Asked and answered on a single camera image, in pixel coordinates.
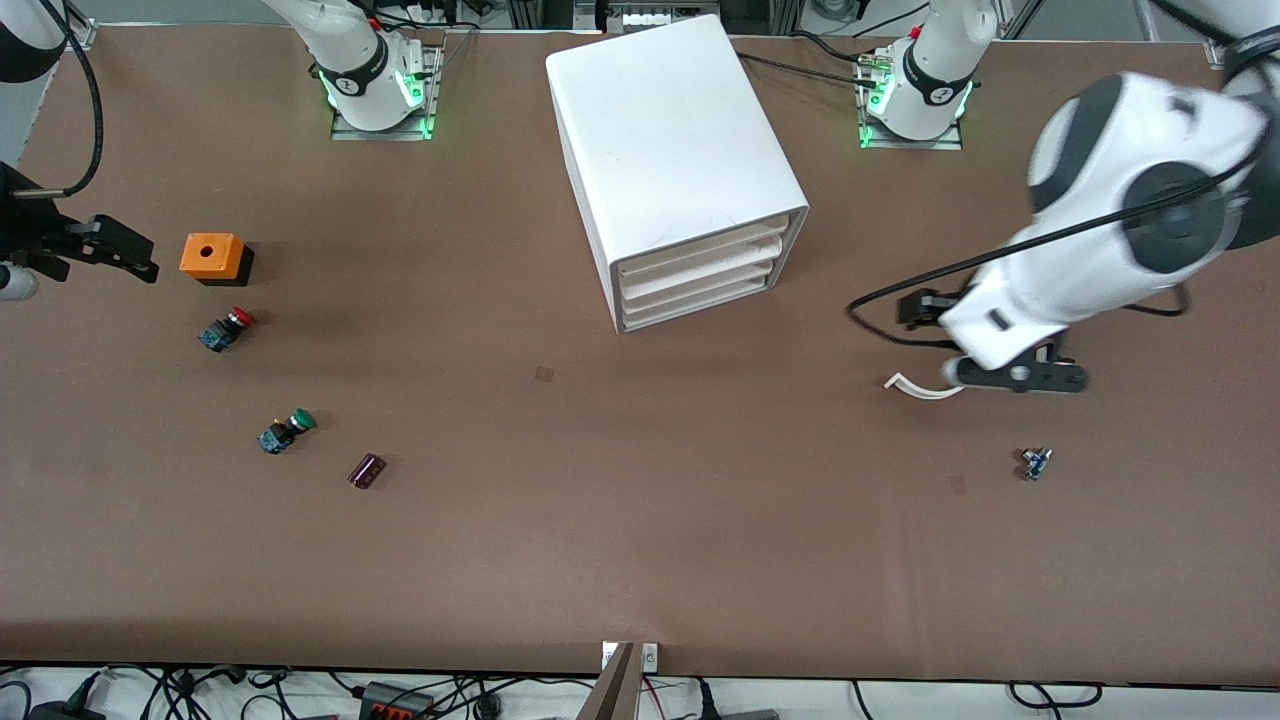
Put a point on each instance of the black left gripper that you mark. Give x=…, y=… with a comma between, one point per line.
x=922, y=308

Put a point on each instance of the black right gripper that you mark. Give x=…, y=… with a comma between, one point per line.
x=25, y=228

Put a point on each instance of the white plastic drawer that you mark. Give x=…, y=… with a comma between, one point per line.
x=700, y=272
x=700, y=252
x=700, y=288
x=700, y=303

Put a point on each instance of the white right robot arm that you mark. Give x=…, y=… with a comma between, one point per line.
x=360, y=60

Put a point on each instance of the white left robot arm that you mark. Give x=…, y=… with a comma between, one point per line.
x=1100, y=250

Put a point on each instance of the white drawer cabinet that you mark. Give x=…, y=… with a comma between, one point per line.
x=670, y=140

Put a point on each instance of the white curved plastic strip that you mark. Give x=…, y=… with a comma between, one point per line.
x=915, y=388

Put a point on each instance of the orange box with hole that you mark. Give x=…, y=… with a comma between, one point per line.
x=212, y=256

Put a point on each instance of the small blue potentiometer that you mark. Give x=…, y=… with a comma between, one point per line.
x=1035, y=463

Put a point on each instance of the purple cylindrical capacitor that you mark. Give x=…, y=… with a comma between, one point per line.
x=367, y=471

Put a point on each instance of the black orange power strip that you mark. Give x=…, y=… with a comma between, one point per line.
x=395, y=702

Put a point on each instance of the red push button switch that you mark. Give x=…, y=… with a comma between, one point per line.
x=226, y=330

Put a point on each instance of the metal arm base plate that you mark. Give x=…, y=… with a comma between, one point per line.
x=910, y=144
x=385, y=134

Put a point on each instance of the green push button switch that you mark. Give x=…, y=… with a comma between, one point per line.
x=285, y=432

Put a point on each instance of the aluminium frame rail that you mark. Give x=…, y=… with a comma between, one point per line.
x=760, y=12

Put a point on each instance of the white metal bracket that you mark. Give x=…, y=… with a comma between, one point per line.
x=650, y=657

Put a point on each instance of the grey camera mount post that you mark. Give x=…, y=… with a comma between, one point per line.
x=610, y=695

